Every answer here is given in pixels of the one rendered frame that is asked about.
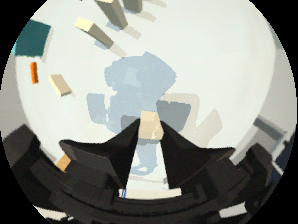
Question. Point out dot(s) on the orange flat bar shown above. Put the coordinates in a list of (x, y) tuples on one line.
[(34, 72)]

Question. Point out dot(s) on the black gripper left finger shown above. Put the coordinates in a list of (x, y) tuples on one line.
[(115, 156)]

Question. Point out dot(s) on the cream domino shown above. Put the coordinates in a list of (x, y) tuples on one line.
[(133, 5), (93, 30), (113, 11), (60, 85), (150, 126)]

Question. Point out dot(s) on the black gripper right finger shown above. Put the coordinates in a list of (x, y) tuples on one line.
[(183, 160)]

